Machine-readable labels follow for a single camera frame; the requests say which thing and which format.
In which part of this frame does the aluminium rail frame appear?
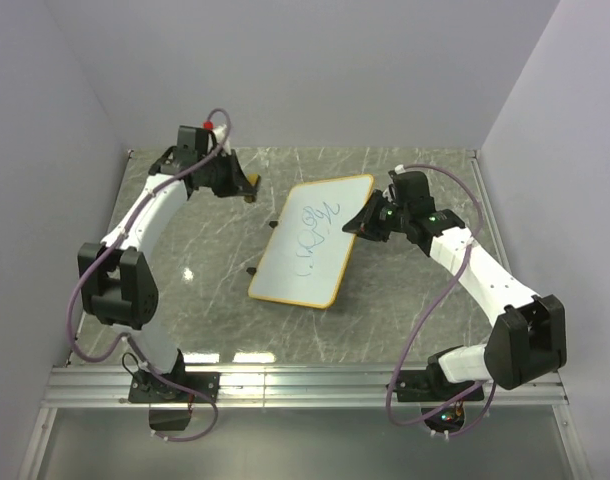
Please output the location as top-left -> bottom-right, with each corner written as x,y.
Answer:
21,147 -> 591,479

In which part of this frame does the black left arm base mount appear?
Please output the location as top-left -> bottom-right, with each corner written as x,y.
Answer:
127,370 -> 220,442

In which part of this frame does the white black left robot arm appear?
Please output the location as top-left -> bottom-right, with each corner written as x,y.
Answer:
77,146 -> 261,403

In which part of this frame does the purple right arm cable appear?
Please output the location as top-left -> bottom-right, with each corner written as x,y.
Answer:
385,162 -> 497,442

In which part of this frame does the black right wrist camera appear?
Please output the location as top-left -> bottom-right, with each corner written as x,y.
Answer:
389,170 -> 435,215

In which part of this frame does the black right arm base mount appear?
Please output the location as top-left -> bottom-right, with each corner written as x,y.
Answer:
386,370 -> 485,438

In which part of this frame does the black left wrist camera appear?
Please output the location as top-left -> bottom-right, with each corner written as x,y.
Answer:
174,125 -> 217,162

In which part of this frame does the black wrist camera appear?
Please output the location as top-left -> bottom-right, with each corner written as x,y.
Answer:
389,170 -> 435,215
174,125 -> 217,162

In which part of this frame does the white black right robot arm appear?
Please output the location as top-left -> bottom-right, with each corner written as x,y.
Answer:
343,190 -> 567,400

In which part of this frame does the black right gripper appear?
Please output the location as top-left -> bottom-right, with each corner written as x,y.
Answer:
342,191 -> 410,244

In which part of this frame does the yellow black whiteboard eraser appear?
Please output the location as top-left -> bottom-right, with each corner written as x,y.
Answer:
244,174 -> 261,203

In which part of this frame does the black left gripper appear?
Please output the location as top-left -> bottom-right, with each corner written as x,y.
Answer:
199,150 -> 256,199

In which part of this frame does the metal wire whiteboard stand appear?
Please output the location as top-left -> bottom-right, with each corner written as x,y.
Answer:
246,219 -> 279,277

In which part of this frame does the yellow framed whiteboard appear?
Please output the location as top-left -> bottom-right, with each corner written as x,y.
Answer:
248,174 -> 374,309

